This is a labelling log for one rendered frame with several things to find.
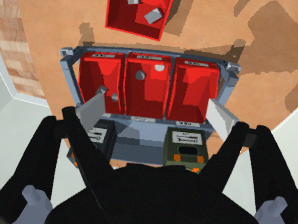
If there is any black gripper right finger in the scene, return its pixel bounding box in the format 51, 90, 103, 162
174, 98, 298, 224

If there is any white round disc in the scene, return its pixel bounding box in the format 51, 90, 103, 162
155, 65, 165, 71

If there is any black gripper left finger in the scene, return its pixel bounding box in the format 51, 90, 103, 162
0, 93, 136, 224

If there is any grey steel disc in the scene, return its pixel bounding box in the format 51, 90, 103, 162
135, 71, 145, 80

